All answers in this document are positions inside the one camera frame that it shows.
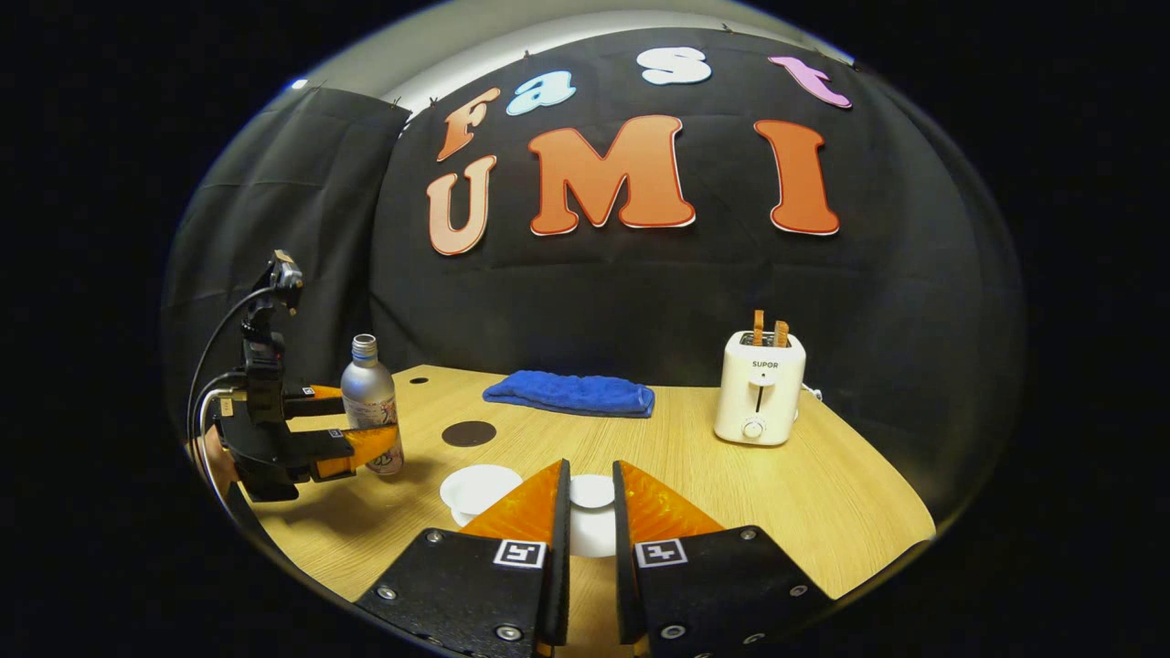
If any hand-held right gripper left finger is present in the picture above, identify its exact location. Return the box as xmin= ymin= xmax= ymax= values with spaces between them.
xmin=355 ymin=459 xmax=572 ymax=658

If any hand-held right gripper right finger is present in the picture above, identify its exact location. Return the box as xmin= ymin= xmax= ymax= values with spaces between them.
xmin=612 ymin=460 xmax=837 ymax=658

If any silver water bottle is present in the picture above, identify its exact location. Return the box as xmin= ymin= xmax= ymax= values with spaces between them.
xmin=340 ymin=334 xmax=404 ymax=476

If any white teacup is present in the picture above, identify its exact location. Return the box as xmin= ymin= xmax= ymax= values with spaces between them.
xmin=440 ymin=464 xmax=524 ymax=527

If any dark round coaster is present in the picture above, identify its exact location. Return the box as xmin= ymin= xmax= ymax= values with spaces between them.
xmin=441 ymin=420 xmax=497 ymax=448

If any blue towel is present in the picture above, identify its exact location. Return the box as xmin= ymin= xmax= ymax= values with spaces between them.
xmin=483 ymin=369 xmax=656 ymax=419

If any cream toaster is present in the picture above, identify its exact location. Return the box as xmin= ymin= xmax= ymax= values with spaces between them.
xmin=713 ymin=330 xmax=807 ymax=447

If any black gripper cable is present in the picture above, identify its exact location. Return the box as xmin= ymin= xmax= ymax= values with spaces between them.
xmin=187 ymin=286 xmax=275 ymax=513

